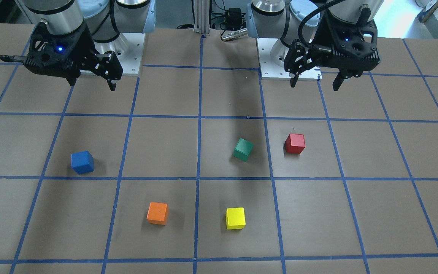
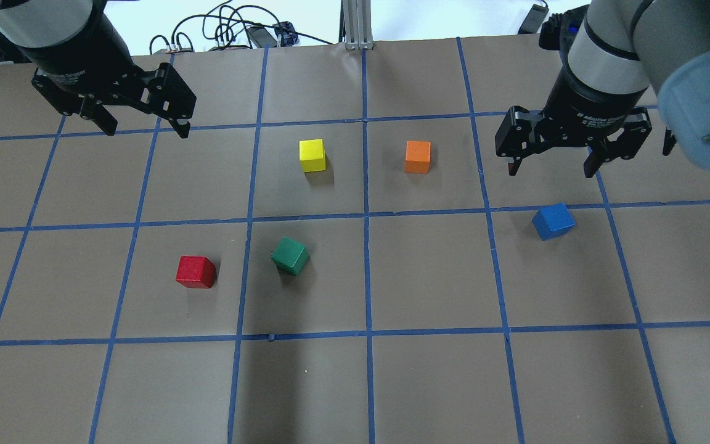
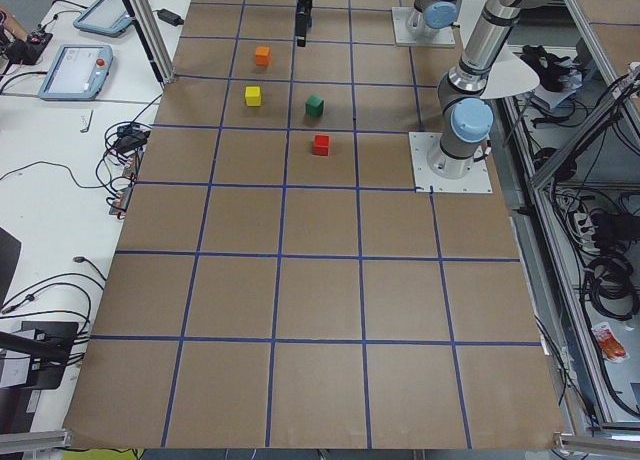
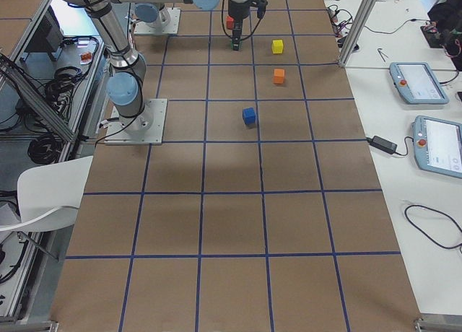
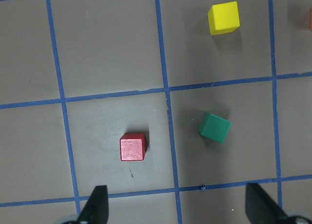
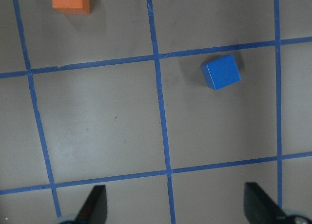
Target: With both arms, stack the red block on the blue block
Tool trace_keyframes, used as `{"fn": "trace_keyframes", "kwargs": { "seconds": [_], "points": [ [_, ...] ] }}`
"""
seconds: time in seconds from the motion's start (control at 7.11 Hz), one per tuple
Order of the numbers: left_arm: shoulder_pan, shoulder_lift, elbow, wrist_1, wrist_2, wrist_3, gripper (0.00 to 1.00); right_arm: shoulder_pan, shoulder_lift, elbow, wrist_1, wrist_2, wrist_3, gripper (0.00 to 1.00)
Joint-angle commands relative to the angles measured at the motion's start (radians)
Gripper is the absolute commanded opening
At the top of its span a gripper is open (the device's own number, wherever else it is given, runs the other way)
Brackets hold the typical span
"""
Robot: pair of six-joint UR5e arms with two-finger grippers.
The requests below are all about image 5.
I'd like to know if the yellow wooden block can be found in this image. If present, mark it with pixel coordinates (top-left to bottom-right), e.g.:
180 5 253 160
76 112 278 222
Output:
208 1 240 36

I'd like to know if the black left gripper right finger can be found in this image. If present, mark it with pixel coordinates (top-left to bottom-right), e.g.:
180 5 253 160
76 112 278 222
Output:
245 183 288 224

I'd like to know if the green wooden block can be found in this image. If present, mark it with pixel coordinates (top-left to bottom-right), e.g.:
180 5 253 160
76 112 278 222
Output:
198 112 232 144

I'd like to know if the red wooden block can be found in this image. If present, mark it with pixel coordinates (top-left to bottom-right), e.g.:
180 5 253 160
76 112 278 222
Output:
119 133 148 161

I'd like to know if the orange wooden block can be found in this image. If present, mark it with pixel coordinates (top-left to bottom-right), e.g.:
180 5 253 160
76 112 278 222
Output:
309 9 312 31

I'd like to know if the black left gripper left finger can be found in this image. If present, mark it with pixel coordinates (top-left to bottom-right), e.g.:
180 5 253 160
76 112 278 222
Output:
77 186 108 224

